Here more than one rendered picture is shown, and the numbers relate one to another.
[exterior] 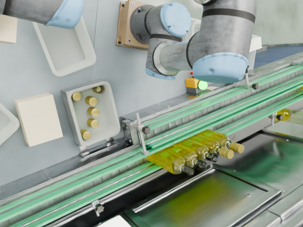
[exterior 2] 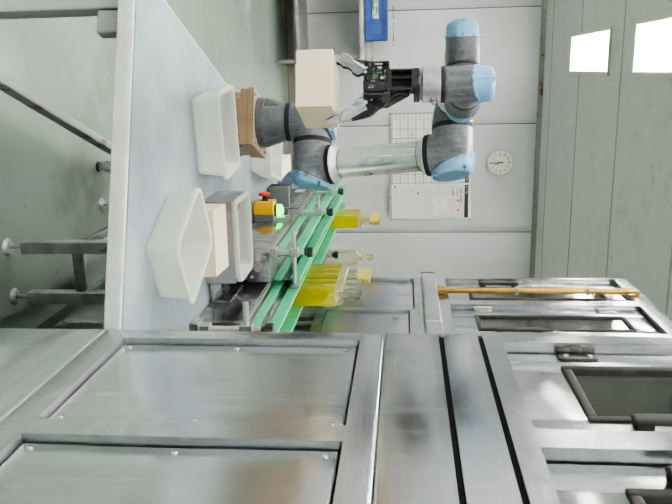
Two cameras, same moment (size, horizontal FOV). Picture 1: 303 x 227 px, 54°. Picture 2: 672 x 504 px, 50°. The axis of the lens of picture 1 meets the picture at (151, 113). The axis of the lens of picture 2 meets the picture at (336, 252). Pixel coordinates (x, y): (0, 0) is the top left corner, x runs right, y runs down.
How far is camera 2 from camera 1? 164 cm
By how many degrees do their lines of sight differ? 53
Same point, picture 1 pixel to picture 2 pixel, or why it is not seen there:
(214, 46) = (464, 147)
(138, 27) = (272, 124)
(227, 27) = (470, 134)
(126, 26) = (250, 122)
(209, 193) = (360, 326)
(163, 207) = not seen: hidden behind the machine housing
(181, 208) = not seen: hidden behind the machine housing
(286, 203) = (432, 314)
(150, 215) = not seen: hidden behind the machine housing
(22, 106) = (214, 215)
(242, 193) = (389, 318)
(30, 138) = (217, 264)
